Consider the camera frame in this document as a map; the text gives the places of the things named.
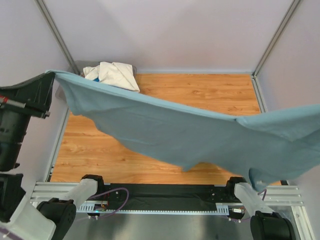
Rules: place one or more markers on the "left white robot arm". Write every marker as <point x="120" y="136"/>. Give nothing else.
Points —
<point x="23" y="217"/>

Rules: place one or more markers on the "right aluminium corner post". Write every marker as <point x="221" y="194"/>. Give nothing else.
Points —
<point x="277" y="35"/>

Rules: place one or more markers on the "grey-blue t shirt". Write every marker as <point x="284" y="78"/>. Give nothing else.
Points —
<point x="263" y="148"/>

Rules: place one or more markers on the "white t shirt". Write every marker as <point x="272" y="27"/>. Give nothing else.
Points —
<point x="115" y="75"/>

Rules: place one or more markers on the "aluminium rail frame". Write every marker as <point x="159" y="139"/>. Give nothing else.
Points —
<point x="276" y="195"/>

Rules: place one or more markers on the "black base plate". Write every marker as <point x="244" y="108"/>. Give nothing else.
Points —
<point x="166" y="197"/>

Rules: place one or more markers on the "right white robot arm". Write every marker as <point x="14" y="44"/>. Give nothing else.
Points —
<point x="265" y="223"/>

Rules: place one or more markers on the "left aluminium corner post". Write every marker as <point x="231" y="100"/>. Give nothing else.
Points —
<point x="57" y="35"/>

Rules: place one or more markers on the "aluminium corner post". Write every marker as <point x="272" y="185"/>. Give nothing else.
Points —
<point x="277" y="35"/>
<point x="57" y="35"/>

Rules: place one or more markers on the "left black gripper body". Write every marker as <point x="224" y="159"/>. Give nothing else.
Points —
<point x="16" y="97"/>

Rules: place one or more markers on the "grey plastic bin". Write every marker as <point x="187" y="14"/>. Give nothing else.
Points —
<point x="80" y="65"/>

